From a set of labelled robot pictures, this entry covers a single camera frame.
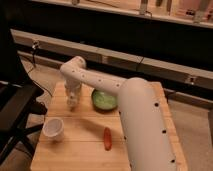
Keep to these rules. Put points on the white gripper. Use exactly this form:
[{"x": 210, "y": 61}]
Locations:
[{"x": 72, "y": 88}]

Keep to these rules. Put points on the white plastic bottle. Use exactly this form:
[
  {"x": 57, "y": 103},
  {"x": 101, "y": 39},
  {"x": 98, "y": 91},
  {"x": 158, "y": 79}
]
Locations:
[{"x": 72, "y": 98}]

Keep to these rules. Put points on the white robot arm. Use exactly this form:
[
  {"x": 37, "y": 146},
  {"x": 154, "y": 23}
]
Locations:
[{"x": 143, "y": 125}]

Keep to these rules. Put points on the green ceramic bowl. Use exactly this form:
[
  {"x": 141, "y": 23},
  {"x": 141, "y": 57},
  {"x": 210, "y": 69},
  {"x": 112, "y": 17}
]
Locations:
[{"x": 103, "y": 101}]

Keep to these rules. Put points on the white paper cup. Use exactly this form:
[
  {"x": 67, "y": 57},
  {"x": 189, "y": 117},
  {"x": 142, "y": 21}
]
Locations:
[{"x": 54, "y": 129}]

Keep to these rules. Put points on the wooden table board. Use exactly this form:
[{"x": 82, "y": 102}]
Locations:
[{"x": 82, "y": 147}]

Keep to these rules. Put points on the black chair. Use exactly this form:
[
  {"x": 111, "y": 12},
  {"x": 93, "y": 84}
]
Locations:
[{"x": 16, "y": 104}]

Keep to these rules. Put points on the red chili pepper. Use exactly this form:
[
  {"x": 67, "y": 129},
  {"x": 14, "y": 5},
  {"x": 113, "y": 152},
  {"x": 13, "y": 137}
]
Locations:
[{"x": 107, "y": 139}]

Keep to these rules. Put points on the grey metal rail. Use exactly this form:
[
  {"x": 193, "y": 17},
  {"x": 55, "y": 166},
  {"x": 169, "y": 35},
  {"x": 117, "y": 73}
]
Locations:
[{"x": 98, "y": 54}]

